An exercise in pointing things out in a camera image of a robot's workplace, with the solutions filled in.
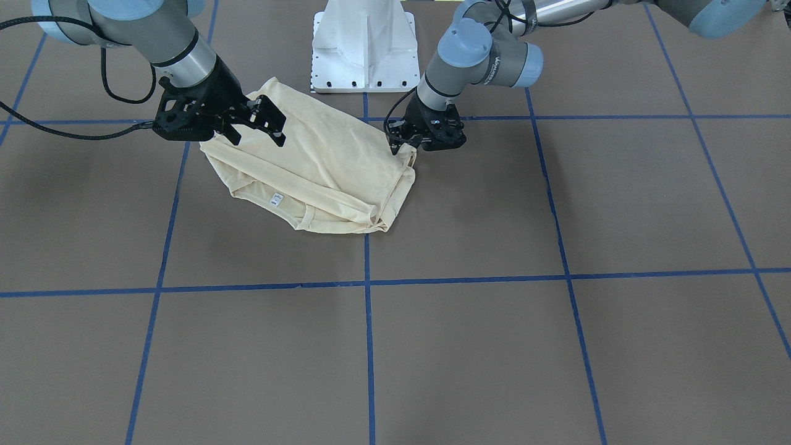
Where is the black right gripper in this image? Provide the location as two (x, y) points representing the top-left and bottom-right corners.
(152, 59), (286, 146)

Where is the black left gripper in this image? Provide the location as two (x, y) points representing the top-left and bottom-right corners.
(388, 93), (467, 155)

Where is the beige long-sleeve printed shirt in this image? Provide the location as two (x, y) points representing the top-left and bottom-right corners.
(200, 78), (417, 234)

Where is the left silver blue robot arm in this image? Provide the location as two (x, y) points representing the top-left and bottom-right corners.
(383, 1), (615, 154)

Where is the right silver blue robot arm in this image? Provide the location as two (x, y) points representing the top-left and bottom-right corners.
(31, 1), (286, 146)

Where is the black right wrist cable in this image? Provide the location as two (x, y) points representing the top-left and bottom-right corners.
(0, 15), (158, 141)

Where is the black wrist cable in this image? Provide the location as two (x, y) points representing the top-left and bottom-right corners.
(383, 87), (421, 143)
(0, 15), (158, 141)

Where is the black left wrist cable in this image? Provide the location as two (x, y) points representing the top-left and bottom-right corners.
(383, 87), (421, 143)

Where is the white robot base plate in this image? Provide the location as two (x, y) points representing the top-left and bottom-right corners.
(310, 1), (420, 94)

